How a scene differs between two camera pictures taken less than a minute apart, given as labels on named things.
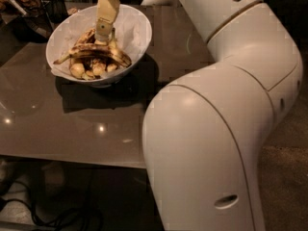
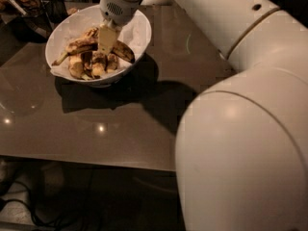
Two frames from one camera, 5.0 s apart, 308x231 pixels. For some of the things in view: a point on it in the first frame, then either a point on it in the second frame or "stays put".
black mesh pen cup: (56, 7) stays put
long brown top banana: (94, 50) → (121, 49)
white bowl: (98, 47) stays put
